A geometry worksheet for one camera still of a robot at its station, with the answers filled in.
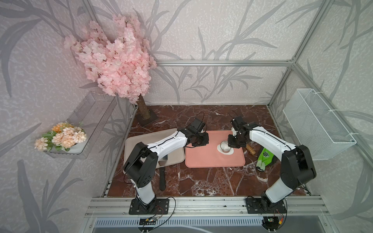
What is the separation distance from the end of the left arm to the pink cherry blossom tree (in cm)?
35

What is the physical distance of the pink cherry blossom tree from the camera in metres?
0.61

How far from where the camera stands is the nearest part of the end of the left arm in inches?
25.5
